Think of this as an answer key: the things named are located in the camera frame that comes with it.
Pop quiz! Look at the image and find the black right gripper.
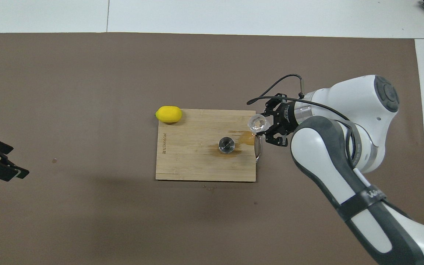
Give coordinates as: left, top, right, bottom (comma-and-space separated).
264, 93, 301, 147

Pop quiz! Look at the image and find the small clear glass cup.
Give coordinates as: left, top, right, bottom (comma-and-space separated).
248, 114, 271, 133

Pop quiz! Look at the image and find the steel double jigger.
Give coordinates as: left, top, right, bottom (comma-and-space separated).
218, 137, 236, 153

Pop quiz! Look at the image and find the wooden cutting board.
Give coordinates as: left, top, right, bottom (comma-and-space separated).
155, 109, 257, 182

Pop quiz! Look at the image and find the yellow lemon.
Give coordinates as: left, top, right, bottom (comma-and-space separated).
155, 106, 183, 123

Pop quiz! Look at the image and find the brown paper table mat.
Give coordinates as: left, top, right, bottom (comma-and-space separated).
0, 32, 424, 265

